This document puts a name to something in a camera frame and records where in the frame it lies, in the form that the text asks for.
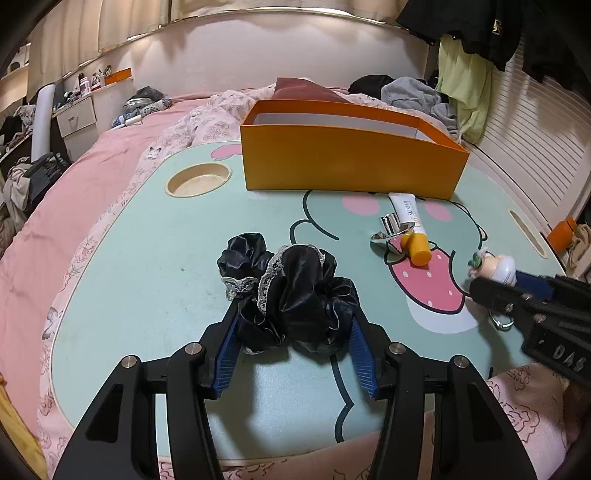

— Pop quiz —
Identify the orange cardboard box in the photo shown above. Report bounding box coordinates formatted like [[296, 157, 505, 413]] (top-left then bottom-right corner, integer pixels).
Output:
[[240, 99, 469, 199]]

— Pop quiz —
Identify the black hanging jacket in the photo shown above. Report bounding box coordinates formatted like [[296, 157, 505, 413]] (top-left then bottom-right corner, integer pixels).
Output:
[[397, 0, 590, 99]]

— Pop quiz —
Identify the white orange cream tube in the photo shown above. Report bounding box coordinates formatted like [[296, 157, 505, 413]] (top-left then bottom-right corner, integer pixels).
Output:
[[389, 193, 432, 267]]

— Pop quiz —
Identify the pink bed sheet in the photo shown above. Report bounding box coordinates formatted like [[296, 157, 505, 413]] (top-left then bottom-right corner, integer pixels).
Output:
[[0, 97, 205, 431]]

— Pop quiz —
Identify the orange bottle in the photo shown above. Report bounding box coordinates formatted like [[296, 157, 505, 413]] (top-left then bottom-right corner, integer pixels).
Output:
[[547, 217, 577, 255]]

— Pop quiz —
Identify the dark red corduroy pillow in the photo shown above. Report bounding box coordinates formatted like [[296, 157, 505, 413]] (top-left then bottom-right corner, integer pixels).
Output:
[[273, 77, 348, 103]]

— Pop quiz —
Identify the white doll keychain figure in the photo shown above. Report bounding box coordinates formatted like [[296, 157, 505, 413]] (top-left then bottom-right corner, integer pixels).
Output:
[[468, 250, 517, 286]]

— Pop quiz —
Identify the black satin lace scrunchie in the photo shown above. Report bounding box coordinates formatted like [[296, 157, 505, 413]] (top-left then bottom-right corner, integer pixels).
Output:
[[217, 233, 360, 355]]

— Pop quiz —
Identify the white rolled mat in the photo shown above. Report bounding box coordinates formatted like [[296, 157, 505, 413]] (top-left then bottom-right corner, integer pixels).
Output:
[[31, 84, 55, 162]]

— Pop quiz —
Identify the grey hoodie on bed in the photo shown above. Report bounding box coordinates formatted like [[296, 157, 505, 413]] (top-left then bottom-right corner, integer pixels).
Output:
[[381, 77, 459, 139]]

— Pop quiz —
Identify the beige curtain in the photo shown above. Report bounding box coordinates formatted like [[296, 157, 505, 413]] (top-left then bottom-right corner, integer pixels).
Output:
[[27, 0, 406, 98]]

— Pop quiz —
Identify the silver cup and saucer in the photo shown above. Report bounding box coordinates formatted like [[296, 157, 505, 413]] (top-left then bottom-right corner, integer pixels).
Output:
[[370, 212, 415, 253]]

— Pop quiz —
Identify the white bedside drawer cabinet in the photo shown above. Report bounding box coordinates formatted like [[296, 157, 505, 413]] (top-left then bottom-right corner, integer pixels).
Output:
[[53, 77, 136, 161]]

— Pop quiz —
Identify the light green hanging garment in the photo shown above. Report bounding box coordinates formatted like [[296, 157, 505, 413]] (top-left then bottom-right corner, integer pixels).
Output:
[[437, 35, 494, 144]]

